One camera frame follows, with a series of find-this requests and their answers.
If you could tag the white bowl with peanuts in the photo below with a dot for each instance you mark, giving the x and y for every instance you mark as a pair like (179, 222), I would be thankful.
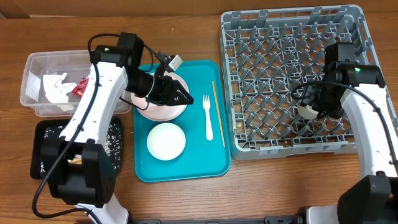
(166, 141)

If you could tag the white plastic fork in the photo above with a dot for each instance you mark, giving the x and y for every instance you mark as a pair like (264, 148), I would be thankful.
(206, 107)

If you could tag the clear plastic bin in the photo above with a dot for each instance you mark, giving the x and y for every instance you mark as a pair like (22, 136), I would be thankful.
(77, 64)

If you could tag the teal plastic tray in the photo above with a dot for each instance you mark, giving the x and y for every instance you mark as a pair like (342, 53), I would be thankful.
(200, 158)

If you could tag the white tissue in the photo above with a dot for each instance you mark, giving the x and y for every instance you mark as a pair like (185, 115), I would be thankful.
(55, 90)

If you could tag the wooden chopstick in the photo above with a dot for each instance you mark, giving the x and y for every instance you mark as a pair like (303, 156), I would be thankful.
(218, 113)

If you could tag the grey dishwasher rack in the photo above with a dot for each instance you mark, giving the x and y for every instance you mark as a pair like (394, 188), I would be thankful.
(265, 54)

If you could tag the red snack wrapper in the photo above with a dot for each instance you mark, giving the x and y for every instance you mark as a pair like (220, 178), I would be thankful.
(81, 87)

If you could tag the black tray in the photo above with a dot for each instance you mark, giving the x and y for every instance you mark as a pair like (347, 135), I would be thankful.
(36, 167)

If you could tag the large pink plate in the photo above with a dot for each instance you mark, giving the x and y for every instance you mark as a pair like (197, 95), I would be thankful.
(165, 113)

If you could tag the spilled rice and peanuts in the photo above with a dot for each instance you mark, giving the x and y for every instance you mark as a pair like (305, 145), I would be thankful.
(113, 143)

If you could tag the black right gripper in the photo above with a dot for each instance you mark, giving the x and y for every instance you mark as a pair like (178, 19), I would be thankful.
(337, 112)

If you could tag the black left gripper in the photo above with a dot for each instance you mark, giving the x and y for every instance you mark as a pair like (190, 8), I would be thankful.
(170, 93)

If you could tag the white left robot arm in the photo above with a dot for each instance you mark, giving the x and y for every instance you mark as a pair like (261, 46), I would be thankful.
(77, 167)

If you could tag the white cup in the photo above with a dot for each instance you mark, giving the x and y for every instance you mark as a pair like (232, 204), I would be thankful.
(307, 112)

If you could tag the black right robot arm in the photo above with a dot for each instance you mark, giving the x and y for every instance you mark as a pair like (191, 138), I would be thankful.
(359, 91)

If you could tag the small pink plate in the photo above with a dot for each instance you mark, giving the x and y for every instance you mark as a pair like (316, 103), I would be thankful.
(139, 102)

